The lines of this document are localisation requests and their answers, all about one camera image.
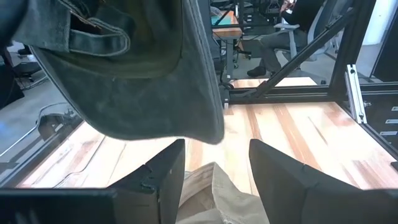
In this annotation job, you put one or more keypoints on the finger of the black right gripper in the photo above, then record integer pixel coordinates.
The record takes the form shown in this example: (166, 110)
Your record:
(9, 18)

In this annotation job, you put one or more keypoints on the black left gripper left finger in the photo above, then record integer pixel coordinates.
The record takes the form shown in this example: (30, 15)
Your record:
(164, 174)

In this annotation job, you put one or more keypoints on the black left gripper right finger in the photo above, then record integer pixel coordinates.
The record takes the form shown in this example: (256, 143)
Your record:
(280, 180)

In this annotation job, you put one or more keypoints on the beige cotton cap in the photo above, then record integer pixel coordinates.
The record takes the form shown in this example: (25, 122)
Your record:
(217, 202)

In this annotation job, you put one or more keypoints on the dark green denim cap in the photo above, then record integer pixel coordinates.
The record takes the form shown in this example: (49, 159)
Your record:
(140, 102)

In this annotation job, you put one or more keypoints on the clear plastic bin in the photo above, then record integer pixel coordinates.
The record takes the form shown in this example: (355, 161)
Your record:
(56, 119)

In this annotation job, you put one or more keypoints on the black panel with white labels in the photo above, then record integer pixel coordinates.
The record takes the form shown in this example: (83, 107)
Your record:
(382, 112)

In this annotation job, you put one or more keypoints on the person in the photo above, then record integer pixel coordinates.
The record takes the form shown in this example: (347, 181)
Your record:
(280, 43)

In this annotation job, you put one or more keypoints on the white office chair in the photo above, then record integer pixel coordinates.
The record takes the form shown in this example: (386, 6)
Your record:
(292, 34)

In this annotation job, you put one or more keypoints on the wooden background desk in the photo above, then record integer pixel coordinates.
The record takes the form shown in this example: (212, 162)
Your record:
(228, 31)

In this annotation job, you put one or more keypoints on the black partition panel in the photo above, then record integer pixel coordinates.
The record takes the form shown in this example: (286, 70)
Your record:
(387, 40)

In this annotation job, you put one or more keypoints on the black table end rail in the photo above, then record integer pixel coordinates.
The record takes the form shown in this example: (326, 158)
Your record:
(280, 93)

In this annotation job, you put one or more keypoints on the silver aluminium bracket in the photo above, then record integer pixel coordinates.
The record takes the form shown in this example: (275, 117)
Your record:
(354, 93)

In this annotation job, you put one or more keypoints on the black diagonal frame strut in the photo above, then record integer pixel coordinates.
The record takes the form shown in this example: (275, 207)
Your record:
(304, 54)

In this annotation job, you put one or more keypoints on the black frame post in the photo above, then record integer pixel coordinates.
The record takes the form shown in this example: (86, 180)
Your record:
(351, 46)

